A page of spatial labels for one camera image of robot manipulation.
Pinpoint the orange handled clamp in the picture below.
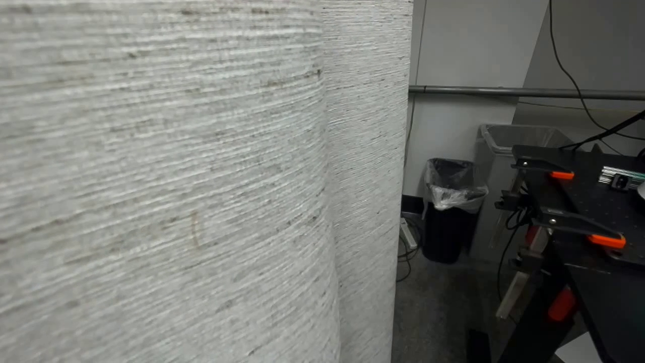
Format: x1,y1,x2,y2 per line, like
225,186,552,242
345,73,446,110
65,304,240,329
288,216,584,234
533,209,627,253
516,160,577,181

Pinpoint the black workbench table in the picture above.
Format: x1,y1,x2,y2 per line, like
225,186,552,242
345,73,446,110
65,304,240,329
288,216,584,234
498,146,645,363

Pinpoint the grey plastic storage bin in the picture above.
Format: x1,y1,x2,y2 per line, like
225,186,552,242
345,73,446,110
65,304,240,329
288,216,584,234
469,126,568,266

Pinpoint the black trash bin with liner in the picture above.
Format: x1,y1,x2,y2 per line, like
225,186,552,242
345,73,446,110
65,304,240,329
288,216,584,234
421,157,485,265

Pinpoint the grey woven fabric curtain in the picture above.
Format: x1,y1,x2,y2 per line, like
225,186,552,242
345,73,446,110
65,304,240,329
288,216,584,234
0,0,412,363

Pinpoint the orange handled clamp lower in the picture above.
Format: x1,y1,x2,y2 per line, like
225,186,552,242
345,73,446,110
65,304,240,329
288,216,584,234
533,209,627,253

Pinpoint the orange handled clamp upper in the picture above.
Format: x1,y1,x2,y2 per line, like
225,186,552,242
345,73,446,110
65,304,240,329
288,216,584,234
516,160,577,181

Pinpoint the grey horizontal wall rail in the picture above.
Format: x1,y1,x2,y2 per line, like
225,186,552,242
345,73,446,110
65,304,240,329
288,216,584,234
409,85,645,102

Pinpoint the black hanging cable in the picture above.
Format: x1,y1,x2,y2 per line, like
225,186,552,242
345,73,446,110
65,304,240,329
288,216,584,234
546,0,645,144

